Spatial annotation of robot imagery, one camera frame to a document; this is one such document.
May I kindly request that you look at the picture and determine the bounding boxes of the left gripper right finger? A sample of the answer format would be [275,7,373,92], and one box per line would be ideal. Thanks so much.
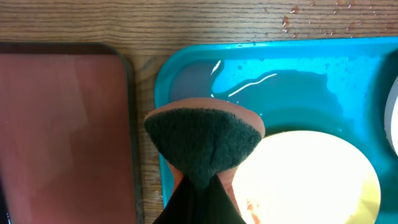
[198,175,246,224]

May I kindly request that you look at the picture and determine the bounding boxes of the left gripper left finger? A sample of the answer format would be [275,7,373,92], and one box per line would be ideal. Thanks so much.
[153,177,198,224]

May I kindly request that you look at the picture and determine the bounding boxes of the green and orange sponge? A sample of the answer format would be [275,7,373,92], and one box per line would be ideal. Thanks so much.
[144,98,266,198]

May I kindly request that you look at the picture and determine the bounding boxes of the black and red tray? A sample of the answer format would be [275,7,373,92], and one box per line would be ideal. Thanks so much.
[1,42,143,224]

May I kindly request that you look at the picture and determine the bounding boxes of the teal plastic tray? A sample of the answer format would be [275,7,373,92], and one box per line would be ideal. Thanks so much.
[154,37,397,223]

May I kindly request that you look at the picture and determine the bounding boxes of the yellow-green plate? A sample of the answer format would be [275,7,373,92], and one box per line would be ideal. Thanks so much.
[233,131,381,224]

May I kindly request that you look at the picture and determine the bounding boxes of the white plate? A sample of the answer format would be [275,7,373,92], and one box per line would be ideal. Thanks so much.
[384,79,398,154]

